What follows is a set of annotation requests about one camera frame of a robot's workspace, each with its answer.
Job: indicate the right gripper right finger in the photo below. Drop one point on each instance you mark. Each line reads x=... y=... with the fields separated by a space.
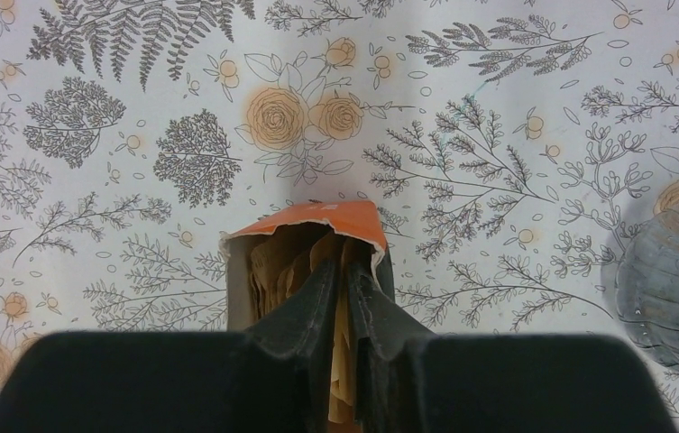
x=410 y=379

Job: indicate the orange coffee filter box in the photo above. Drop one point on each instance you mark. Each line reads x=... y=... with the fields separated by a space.
x=268 y=261

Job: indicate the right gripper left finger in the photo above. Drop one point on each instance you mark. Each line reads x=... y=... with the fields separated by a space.
x=272 y=376

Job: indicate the brown paper coffee filter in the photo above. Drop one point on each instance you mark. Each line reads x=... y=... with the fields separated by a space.
x=342 y=379

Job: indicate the floral table mat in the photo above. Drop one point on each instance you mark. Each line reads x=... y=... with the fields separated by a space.
x=512 y=148

